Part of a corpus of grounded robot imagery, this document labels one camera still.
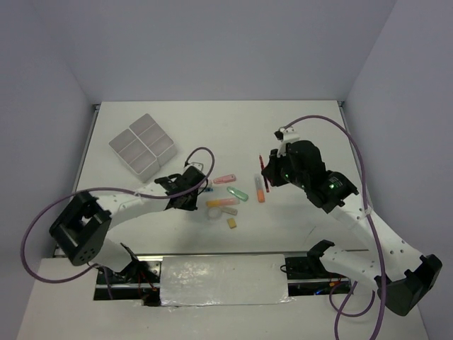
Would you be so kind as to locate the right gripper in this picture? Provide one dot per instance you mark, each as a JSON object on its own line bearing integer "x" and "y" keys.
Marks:
{"x": 270, "y": 171}

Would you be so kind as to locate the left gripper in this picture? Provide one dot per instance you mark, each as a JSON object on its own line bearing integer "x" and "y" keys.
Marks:
{"x": 191, "y": 205}

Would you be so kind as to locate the pink correction tape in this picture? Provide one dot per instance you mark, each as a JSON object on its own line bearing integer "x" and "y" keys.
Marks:
{"x": 224, "y": 179}

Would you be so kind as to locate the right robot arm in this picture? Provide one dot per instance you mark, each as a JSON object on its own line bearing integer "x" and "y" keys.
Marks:
{"x": 399, "y": 274}

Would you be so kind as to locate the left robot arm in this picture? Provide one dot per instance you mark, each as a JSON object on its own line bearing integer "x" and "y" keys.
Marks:
{"x": 81, "y": 230}

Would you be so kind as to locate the orange grey highlighter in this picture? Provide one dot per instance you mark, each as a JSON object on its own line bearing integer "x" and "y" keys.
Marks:
{"x": 259, "y": 188}

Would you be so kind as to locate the white organizer right box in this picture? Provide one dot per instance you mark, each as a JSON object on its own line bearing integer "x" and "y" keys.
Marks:
{"x": 154, "y": 138}

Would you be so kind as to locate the white organizer box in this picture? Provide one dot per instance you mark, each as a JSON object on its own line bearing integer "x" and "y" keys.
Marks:
{"x": 154, "y": 138}
{"x": 134, "y": 155}

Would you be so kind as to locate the orange pink highlighter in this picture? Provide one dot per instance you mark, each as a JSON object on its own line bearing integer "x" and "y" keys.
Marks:
{"x": 222, "y": 202}

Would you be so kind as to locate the clear tape roll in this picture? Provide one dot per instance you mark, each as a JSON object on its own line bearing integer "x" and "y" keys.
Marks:
{"x": 214, "y": 213}

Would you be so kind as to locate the green correction tape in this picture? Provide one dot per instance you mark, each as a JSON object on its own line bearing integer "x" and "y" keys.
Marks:
{"x": 237, "y": 193}

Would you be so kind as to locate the grey white eraser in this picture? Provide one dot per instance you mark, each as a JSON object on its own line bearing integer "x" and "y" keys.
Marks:
{"x": 230, "y": 211}

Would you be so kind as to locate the white organizer left box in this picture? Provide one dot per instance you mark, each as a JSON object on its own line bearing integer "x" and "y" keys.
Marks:
{"x": 134, "y": 155}

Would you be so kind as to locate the small yellow eraser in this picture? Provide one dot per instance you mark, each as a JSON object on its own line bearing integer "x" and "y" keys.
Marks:
{"x": 231, "y": 223}

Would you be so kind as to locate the silver foil panel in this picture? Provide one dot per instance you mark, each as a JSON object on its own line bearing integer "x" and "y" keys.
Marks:
{"x": 198, "y": 281}

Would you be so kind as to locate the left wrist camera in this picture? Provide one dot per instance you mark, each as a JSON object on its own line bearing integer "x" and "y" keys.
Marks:
{"x": 196, "y": 165}

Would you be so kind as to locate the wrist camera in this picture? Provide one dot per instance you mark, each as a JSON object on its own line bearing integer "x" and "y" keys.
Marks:
{"x": 285, "y": 136}
{"x": 196, "y": 165}

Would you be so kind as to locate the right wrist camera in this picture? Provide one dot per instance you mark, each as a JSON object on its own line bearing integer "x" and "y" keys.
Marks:
{"x": 285, "y": 136}

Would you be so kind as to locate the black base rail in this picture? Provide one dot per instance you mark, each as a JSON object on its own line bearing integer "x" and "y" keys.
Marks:
{"x": 145, "y": 287}

